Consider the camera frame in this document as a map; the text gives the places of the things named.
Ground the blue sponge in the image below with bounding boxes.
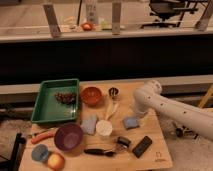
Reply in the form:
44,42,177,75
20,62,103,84
123,116,140,130

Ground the small metal cup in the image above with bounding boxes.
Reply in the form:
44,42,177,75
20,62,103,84
108,87,119,99

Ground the green plastic tray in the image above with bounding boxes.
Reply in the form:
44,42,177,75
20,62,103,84
31,78,79,124

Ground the red bowl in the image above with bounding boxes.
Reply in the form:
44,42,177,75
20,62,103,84
80,87,102,106

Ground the red fruit on shelf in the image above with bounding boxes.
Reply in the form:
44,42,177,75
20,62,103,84
81,22,94,31

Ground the white cup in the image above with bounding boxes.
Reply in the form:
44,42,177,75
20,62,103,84
96,120,113,138

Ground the black chair beside table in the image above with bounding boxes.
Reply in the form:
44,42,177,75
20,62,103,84
0,133,26,171

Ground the black office chair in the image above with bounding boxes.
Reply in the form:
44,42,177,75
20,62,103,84
141,0,198,28

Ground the yellow banana peel toy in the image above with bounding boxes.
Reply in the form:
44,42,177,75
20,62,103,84
105,102,119,120

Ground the light blue cloth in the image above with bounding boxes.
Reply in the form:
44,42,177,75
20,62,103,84
81,115,98,135

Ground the purple bowl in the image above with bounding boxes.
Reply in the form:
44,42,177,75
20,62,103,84
54,123,83,152

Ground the black tape roll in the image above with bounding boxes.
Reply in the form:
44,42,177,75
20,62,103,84
117,136,131,148

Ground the black handled spoon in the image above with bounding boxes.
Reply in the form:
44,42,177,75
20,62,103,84
84,149,116,157

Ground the bunch of dark grapes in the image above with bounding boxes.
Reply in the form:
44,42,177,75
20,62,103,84
55,92,76,105

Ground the blue round lid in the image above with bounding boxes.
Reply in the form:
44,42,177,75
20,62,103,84
31,144,49,162

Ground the orange carrot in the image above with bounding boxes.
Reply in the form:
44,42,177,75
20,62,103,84
31,131,55,144

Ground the red yellow apple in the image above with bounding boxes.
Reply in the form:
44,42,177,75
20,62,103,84
47,153,65,171

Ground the black rectangular remote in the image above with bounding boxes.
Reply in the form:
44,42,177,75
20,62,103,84
132,136,152,158

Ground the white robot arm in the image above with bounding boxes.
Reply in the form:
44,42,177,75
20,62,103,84
133,80,213,141

